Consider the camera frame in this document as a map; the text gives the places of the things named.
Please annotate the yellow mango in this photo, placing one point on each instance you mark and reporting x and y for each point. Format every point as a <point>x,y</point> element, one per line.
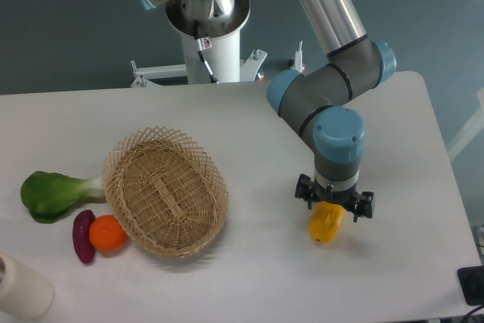
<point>325,222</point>

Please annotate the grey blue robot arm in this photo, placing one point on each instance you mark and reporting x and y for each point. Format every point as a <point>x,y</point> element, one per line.
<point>314,105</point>

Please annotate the woven bamboo basket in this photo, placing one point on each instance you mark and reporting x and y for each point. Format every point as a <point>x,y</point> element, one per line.
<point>165,191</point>

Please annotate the black device at edge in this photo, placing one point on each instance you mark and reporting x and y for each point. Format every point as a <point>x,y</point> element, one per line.
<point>471,282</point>

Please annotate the cream cylindrical container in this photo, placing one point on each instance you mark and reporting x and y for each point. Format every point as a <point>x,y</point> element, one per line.
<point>25,293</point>

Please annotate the orange tangerine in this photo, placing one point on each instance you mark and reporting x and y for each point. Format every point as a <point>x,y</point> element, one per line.
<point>106,234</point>

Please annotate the green bok choy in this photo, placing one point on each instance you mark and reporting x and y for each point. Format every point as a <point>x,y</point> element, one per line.
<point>49,196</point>

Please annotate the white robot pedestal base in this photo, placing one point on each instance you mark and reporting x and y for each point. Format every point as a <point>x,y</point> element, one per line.
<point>209,31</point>

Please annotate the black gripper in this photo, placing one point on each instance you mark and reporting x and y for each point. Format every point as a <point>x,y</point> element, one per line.
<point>360,205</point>

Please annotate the purple sweet potato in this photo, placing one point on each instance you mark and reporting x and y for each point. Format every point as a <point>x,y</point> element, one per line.
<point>81,242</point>

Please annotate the white frame at right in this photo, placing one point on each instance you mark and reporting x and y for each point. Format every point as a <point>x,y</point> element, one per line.
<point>467,132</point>

